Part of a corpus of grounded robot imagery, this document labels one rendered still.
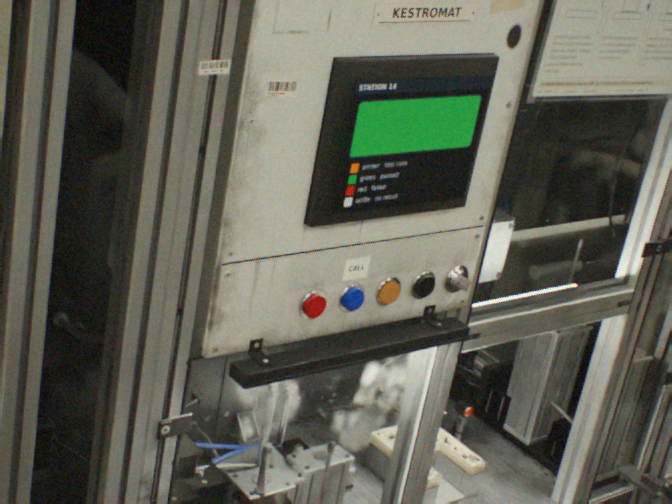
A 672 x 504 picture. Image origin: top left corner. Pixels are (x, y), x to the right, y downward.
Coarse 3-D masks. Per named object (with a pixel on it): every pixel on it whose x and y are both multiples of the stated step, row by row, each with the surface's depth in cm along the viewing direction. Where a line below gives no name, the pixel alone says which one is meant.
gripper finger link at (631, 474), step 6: (618, 468) 178; (624, 468) 178; (630, 468) 178; (636, 468) 179; (618, 474) 178; (624, 474) 177; (630, 474) 177; (636, 474) 177; (642, 474) 177; (630, 480) 176; (636, 480) 176; (636, 486) 175; (642, 486) 175; (648, 492) 174; (654, 492) 174; (654, 498) 173
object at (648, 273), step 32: (512, 128) 162; (480, 256) 169; (640, 288) 197; (608, 320) 202; (640, 320) 201; (608, 352) 202; (448, 384) 177; (608, 384) 204; (576, 416) 209; (608, 416) 208; (416, 448) 179; (576, 480) 211
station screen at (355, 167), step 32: (384, 96) 141; (416, 96) 144; (448, 96) 148; (480, 96) 151; (352, 128) 140; (352, 160) 142; (384, 160) 146; (416, 160) 149; (448, 160) 152; (352, 192) 145; (384, 192) 148; (416, 192) 151; (448, 192) 155
